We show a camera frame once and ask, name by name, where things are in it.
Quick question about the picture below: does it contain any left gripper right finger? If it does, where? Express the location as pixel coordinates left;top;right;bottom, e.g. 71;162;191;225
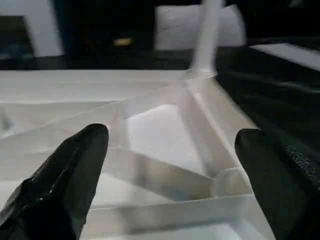
234;128;320;240

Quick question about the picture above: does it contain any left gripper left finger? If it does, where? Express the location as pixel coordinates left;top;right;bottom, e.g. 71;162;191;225
0;123;110;240

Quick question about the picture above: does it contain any white plastic table top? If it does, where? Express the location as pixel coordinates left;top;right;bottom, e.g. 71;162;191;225
0;68;273;240

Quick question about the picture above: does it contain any white plastic table leg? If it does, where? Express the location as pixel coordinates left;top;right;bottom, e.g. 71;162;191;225
188;0;225;75

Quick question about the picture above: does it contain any flat white board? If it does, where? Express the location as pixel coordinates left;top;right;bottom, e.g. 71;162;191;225
249;42;320;75

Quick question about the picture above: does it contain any black box with gold label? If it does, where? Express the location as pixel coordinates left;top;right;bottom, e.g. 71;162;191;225
54;0;161;55

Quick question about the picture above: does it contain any white panel with screw holes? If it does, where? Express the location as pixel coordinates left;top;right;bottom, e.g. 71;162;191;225
154;4;247;51

